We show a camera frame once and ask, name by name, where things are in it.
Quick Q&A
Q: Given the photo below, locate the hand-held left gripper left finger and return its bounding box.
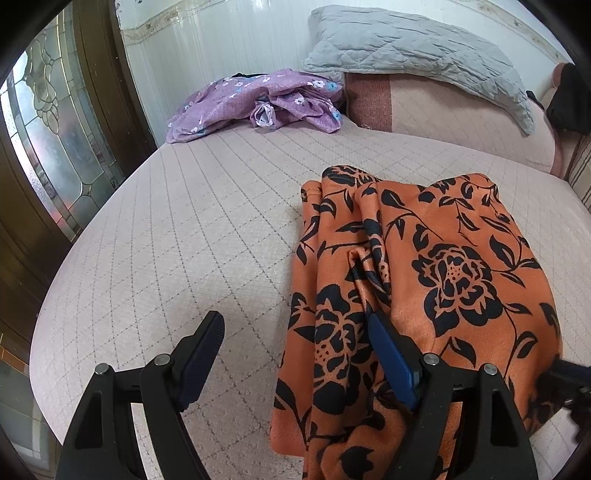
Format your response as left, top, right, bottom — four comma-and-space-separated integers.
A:
55, 310, 226, 480

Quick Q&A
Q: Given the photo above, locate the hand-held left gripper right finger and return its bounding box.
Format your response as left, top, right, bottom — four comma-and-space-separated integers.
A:
367, 310, 539, 480

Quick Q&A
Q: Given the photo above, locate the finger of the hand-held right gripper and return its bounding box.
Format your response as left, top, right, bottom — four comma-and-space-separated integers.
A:
538, 357, 591, 428

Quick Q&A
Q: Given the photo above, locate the orange black floral garment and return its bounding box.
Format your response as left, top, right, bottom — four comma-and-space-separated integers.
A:
269, 164, 566, 480

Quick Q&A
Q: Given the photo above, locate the dark wooden door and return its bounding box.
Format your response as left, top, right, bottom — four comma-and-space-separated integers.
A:
0, 0, 158, 370

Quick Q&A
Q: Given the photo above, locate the striped cushion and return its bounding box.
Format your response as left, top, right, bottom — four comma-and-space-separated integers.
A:
567, 136, 591, 208

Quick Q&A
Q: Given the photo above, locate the pink folded quilt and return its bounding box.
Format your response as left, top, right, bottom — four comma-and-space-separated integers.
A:
344, 71, 561, 176

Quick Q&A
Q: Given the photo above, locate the stained glass door pane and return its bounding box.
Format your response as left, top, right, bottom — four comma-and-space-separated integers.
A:
2, 9, 126, 243

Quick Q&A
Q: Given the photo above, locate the purple floral garment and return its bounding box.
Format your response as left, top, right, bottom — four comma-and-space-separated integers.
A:
165, 68, 345, 145

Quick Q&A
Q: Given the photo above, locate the dark cloth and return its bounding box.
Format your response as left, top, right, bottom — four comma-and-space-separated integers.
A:
546, 62, 591, 134

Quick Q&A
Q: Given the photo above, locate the grey quilted pillow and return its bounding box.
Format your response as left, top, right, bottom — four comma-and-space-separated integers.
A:
302, 6, 536, 136

